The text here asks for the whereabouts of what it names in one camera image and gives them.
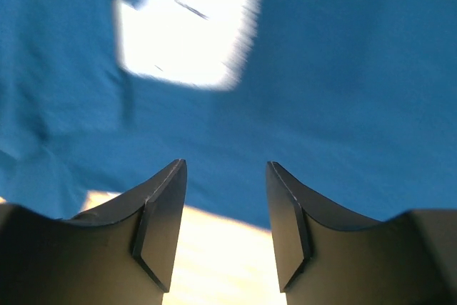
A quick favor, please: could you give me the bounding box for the blue printed t-shirt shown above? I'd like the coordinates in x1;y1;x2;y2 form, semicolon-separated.
1;0;456;227

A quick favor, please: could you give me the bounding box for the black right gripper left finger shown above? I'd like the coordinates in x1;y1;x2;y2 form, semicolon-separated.
1;159;187;305

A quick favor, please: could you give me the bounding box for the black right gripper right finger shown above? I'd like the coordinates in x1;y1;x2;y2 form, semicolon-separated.
266;161;456;304

